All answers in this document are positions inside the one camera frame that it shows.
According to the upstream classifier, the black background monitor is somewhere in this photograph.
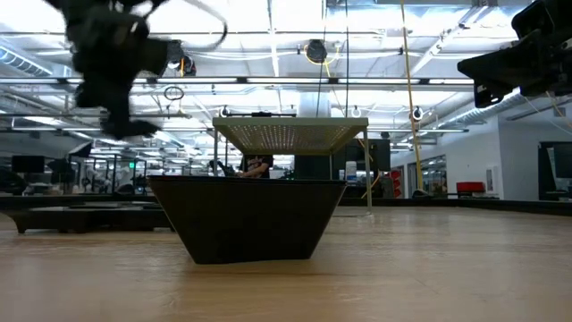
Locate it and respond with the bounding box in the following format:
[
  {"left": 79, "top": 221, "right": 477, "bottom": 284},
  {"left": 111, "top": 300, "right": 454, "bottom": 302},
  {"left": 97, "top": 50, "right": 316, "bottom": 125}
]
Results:
[{"left": 11, "top": 155, "right": 46, "bottom": 174}]

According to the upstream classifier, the black ceiling cord reel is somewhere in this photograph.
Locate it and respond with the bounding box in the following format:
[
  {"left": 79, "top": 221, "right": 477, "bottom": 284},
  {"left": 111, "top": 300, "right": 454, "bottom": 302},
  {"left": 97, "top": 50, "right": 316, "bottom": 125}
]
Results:
[{"left": 305, "top": 38, "right": 329, "bottom": 64}]

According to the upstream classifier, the green perforated metal shelf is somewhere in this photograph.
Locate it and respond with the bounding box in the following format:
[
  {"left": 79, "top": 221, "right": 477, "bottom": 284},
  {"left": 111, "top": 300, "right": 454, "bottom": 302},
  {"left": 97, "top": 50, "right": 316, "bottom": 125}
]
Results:
[{"left": 212, "top": 116, "right": 373, "bottom": 216}]

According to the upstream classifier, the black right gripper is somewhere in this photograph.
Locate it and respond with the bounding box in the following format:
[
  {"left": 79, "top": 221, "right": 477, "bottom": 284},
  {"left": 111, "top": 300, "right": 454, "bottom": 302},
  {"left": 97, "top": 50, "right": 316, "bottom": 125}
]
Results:
[{"left": 457, "top": 0, "right": 572, "bottom": 109}]

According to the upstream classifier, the red box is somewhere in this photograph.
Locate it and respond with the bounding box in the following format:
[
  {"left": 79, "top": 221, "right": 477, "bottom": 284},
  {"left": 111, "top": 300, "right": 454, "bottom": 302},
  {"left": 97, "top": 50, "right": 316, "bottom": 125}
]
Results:
[{"left": 455, "top": 181, "right": 486, "bottom": 195}]

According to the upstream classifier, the large dark wall screen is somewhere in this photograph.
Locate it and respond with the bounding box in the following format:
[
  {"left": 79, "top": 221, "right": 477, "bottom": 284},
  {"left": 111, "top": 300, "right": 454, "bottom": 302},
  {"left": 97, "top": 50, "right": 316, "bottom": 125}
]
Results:
[{"left": 537, "top": 141, "right": 572, "bottom": 201}]

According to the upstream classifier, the person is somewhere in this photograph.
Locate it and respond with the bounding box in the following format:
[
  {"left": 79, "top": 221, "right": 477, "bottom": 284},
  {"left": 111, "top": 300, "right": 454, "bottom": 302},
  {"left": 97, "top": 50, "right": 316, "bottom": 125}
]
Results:
[{"left": 239, "top": 154, "right": 274, "bottom": 179}]

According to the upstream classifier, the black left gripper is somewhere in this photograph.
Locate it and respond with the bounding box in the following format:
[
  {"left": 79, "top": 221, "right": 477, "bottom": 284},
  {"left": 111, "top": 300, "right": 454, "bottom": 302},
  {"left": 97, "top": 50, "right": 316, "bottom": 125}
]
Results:
[{"left": 65, "top": 6, "right": 184, "bottom": 129}]

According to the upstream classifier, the yellow hanging cable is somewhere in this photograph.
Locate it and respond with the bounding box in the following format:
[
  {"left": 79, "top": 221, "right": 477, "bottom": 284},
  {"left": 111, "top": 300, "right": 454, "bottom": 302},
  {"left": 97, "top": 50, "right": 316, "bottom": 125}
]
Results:
[{"left": 399, "top": 0, "right": 425, "bottom": 194}]

